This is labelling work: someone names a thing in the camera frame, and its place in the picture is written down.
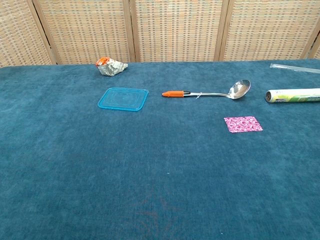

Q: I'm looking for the clear plastic wrapped stick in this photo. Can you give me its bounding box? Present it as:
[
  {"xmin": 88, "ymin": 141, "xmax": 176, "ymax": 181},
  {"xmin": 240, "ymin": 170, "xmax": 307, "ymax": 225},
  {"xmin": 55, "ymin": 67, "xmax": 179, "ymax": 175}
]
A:
[{"xmin": 269, "ymin": 62, "xmax": 320, "ymax": 74}]

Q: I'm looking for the blue carpet table cover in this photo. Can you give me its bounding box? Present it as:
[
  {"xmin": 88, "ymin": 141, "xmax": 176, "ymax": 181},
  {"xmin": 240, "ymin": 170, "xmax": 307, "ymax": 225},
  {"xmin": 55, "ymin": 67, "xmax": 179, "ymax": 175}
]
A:
[{"xmin": 0, "ymin": 58, "xmax": 320, "ymax": 240}]

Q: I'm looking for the steel ladle with orange handle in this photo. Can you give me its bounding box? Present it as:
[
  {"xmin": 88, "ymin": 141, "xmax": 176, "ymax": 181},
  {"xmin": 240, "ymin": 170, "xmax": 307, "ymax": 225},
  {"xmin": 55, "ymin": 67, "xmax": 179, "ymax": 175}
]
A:
[{"xmin": 161, "ymin": 79, "xmax": 252, "ymax": 100}]

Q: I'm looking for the blue plastic container lid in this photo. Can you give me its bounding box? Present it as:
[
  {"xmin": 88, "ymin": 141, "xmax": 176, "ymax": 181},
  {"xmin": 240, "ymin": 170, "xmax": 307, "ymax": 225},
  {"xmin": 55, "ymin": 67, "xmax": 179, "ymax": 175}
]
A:
[{"xmin": 96, "ymin": 87, "xmax": 150, "ymax": 113}]

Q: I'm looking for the crumpled orange silver snack wrapper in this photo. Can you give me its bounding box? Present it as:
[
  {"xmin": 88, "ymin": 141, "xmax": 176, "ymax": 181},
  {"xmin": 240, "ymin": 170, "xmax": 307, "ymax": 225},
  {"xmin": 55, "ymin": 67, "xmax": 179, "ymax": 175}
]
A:
[{"xmin": 95, "ymin": 56, "xmax": 129, "ymax": 77}]

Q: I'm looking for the woven rattan screen panel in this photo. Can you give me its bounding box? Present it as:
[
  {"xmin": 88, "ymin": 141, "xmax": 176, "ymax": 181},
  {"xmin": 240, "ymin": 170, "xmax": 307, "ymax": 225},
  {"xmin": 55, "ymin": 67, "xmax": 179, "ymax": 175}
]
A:
[
  {"xmin": 0, "ymin": 0, "xmax": 57, "ymax": 68},
  {"xmin": 218, "ymin": 0, "xmax": 320, "ymax": 62},
  {"xmin": 32, "ymin": 0, "xmax": 137, "ymax": 65},
  {"xmin": 128, "ymin": 0, "xmax": 230, "ymax": 63}
]

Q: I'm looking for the white green cling film roll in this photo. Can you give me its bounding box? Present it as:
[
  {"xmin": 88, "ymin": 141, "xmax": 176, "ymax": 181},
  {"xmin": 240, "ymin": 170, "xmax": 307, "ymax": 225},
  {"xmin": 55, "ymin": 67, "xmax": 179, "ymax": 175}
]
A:
[{"xmin": 265, "ymin": 87, "xmax": 320, "ymax": 104}]

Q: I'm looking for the pink patterned cloth square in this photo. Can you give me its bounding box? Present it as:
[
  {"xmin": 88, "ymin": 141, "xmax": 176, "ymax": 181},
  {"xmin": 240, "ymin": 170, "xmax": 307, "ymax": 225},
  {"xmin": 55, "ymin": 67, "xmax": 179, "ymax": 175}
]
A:
[{"xmin": 223, "ymin": 115, "xmax": 264, "ymax": 135}]

